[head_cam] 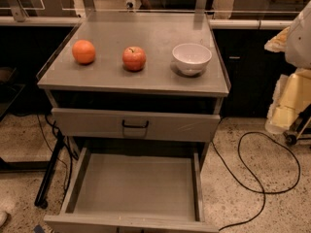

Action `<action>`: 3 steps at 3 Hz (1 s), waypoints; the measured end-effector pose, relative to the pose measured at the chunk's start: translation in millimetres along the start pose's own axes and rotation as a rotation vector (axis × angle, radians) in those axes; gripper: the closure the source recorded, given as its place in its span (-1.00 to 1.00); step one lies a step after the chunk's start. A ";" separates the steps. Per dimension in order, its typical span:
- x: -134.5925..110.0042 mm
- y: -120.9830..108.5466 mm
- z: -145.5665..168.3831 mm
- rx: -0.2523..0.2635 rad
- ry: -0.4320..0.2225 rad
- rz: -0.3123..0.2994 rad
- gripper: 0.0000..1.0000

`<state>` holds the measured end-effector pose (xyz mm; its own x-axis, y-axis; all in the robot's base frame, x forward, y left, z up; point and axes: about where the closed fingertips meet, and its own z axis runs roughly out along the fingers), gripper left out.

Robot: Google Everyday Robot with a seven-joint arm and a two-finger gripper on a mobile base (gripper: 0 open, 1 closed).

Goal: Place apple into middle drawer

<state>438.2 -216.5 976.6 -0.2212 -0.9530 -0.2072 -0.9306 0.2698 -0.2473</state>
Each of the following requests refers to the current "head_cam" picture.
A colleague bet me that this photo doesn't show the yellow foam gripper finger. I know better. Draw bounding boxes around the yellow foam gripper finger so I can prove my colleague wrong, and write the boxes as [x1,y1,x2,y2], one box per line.
[265,69,311,134]

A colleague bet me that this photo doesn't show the red apple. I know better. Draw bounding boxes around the red apple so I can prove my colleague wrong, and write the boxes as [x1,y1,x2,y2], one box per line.
[122,47,147,72]

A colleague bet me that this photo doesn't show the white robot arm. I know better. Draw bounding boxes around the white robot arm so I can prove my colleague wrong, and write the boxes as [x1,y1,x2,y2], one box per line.
[264,2,311,134]

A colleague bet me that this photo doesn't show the grey drawer cabinet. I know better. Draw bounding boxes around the grey drawer cabinet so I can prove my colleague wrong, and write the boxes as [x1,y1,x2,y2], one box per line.
[36,11,231,233]

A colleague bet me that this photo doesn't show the open grey lower drawer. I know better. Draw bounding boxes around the open grey lower drawer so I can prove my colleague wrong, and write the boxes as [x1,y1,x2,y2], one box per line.
[45,149,218,233]

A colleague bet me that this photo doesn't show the closed grey upper drawer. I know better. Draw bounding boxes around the closed grey upper drawer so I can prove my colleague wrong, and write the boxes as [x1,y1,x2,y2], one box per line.
[52,108,220,142]

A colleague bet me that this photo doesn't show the small caster wheel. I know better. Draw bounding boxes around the small caster wheel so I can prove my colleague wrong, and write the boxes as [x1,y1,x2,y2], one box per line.
[286,134,297,146]

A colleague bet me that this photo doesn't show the white ceramic bowl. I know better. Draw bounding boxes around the white ceramic bowl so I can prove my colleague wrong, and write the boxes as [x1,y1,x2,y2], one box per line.
[172,43,212,76]

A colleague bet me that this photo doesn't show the orange fruit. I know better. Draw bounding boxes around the orange fruit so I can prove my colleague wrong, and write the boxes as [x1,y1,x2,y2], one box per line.
[72,40,96,64]

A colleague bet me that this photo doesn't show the black table leg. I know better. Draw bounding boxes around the black table leg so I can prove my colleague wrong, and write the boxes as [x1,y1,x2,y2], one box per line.
[34,131,64,209]

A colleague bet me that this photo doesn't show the black floor cable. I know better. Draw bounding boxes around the black floor cable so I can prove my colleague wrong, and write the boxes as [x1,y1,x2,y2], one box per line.
[210,131,302,232]

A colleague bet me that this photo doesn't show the white horizontal rail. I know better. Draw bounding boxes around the white horizontal rail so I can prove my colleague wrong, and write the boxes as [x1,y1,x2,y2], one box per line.
[210,19,292,30]

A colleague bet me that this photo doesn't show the black drawer handle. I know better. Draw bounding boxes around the black drawer handle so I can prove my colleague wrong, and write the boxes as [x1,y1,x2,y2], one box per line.
[121,119,149,129]

